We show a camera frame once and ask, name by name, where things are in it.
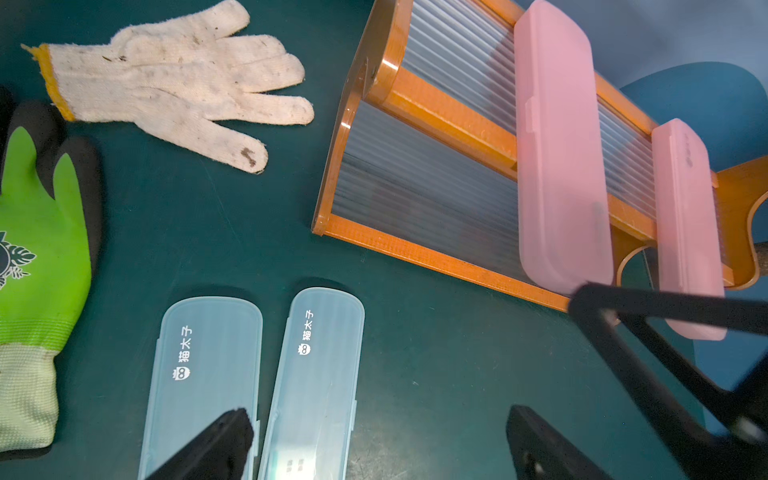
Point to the pink pencil case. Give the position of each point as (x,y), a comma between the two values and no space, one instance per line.
(689,258)
(564,223)

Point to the blue pencil case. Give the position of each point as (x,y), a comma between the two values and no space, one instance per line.
(207,362)
(313,407)

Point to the orange three-tier shelf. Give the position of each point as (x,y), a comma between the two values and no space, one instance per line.
(423,163)

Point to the white cotton work glove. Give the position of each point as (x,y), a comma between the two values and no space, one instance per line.
(179,80)

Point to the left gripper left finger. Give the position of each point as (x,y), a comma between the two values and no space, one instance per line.
(219,452)

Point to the green black work glove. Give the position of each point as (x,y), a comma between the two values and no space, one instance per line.
(51,234)

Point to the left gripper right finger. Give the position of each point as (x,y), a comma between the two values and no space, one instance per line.
(539,451)

